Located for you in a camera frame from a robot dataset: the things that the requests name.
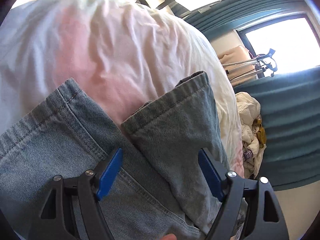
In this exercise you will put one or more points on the teal curtain right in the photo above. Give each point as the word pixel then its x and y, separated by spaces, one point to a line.
pixel 290 116

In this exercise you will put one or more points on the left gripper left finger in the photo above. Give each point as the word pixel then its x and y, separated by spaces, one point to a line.
pixel 71 198

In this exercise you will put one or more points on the silver tripod stand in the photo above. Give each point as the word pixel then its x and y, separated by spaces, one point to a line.
pixel 262 63

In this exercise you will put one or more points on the cream puffer jacket pile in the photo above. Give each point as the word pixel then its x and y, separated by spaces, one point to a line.
pixel 249 110

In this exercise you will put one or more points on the blue denim jeans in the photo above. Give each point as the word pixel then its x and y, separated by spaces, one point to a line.
pixel 68 171

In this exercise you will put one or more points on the beige hanging sweater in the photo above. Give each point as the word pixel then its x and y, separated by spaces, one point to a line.
pixel 233 55

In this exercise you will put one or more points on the teal curtain left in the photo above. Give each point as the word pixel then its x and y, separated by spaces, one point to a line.
pixel 228 11

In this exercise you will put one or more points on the pastel pink duvet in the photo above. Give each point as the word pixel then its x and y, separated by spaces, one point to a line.
pixel 120 53

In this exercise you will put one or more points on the mustard yellow garment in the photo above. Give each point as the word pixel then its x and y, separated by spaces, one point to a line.
pixel 259 132

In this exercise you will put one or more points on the person left hand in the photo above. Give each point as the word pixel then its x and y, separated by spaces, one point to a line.
pixel 170 236

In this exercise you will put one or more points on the teal curtain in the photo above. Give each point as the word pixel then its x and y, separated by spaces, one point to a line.
pixel 228 11
pixel 290 116

